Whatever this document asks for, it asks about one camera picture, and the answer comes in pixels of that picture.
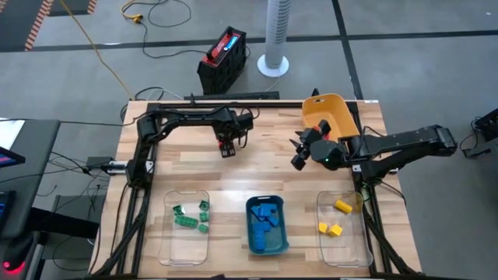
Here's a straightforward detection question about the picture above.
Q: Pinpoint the long black bar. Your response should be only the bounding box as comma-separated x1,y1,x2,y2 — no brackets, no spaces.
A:
183,91,282,102

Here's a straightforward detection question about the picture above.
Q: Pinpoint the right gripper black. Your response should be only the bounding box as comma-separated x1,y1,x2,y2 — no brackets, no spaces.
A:
289,120,333,173

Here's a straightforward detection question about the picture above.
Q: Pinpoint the yellow extension cable plug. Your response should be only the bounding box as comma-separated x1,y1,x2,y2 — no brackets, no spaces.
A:
120,0,145,24

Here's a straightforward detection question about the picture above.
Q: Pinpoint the white fan pedestal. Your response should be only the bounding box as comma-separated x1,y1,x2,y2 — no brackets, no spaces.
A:
256,0,293,79

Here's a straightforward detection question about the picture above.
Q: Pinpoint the black floor cable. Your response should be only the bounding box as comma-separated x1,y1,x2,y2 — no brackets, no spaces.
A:
140,0,208,61

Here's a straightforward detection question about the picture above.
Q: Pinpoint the black device with indicator light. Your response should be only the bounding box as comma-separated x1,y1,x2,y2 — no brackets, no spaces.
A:
0,232,44,280

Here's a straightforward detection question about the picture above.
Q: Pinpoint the long green toy brick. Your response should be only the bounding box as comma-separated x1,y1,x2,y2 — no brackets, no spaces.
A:
174,215,199,229

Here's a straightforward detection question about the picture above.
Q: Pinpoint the black desk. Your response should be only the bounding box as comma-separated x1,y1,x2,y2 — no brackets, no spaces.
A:
0,118,62,239

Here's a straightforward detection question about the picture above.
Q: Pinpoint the black and red power box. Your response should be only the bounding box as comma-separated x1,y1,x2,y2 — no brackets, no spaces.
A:
196,25,249,96

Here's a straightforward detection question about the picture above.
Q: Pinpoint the clear plastic bin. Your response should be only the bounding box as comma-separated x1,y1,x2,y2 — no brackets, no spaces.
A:
156,189,211,268
315,189,374,268

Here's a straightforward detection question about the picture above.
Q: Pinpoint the black striped floor mat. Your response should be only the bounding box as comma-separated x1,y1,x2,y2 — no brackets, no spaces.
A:
0,0,54,53
47,0,99,17

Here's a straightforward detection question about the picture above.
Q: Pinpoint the small display screen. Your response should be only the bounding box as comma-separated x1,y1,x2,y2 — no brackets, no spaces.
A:
0,145,27,169

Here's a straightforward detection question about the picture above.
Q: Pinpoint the yellow plastic bin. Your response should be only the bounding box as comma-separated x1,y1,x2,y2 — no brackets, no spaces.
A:
301,93,361,143

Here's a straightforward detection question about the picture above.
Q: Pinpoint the black floor equipment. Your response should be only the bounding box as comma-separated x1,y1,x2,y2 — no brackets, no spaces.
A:
458,107,498,159

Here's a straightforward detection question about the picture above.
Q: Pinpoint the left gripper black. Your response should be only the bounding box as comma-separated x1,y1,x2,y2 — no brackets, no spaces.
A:
215,122,242,158

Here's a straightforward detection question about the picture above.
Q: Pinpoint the teal plastic bin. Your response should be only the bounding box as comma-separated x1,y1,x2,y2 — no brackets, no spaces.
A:
245,194,291,257

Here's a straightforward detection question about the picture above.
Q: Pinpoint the yellow rectangular block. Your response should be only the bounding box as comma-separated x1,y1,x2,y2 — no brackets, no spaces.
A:
335,198,354,215

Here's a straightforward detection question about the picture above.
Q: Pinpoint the thin yellow cable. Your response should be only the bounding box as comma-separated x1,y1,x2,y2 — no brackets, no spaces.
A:
57,0,136,101

